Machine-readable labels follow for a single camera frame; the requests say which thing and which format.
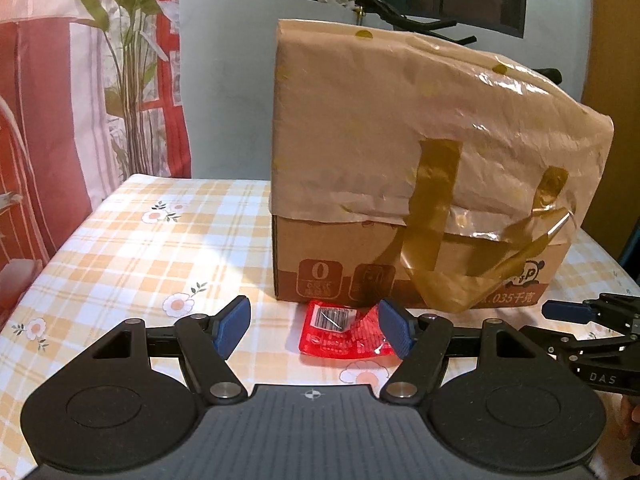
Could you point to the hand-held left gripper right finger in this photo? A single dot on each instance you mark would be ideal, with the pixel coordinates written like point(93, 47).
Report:
point(396, 327)

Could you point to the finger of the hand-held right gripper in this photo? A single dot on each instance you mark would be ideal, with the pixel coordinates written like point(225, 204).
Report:
point(570, 311)
point(555, 340)

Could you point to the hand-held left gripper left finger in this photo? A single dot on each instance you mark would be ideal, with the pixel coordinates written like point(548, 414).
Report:
point(231, 327)

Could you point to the red snack packet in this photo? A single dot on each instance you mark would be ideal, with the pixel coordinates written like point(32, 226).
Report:
point(335, 332)

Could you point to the cardboard box with plastic liner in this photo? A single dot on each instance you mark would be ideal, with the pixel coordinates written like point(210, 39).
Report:
point(400, 135)

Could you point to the person's right hand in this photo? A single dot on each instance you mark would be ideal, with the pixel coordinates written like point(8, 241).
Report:
point(632, 415)

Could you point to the checked floral tablecloth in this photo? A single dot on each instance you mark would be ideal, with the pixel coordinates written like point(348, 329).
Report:
point(125, 250)

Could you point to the black exercise bike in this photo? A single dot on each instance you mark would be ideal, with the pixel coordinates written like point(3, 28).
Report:
point(415, 22)

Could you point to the thin metal rod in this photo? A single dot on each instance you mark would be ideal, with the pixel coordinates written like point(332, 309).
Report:
point(362, 7)

